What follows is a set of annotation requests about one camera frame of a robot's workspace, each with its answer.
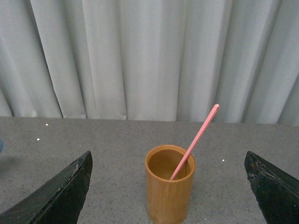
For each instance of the blue plastic cup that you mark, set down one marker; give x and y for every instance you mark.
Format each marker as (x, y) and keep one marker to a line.
(1, 145)

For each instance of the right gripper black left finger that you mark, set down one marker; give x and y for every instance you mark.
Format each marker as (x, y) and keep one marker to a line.
(59, 201)

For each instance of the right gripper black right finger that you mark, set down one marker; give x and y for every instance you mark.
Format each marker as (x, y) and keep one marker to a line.
(276, 192)

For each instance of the bamboo chopstick holder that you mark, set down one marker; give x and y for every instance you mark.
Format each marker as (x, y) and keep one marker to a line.
(168, 200)

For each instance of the pink chopstick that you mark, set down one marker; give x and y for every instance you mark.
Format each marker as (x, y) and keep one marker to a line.
(201, 131)

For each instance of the white pleated curtain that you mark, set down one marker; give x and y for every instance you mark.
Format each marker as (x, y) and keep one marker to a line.
(168, 60)

